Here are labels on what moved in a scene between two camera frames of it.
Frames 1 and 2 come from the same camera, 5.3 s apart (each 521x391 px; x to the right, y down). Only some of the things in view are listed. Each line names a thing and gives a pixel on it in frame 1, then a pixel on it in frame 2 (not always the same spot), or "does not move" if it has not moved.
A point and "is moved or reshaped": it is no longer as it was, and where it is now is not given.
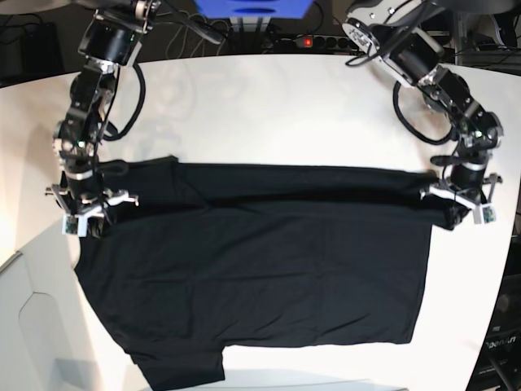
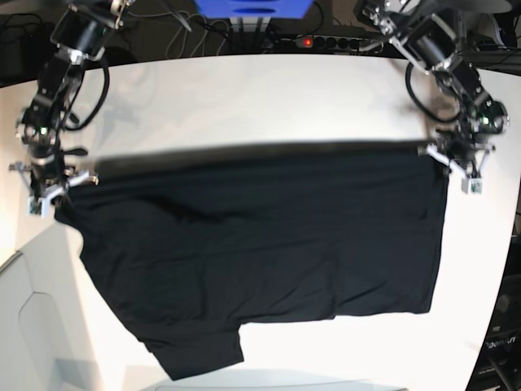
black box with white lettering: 499,367 does not move
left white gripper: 452,212 to 431,151
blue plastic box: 255,9 does not move
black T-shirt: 193,257 is moved or reshaped
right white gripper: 92,208 to 44,194
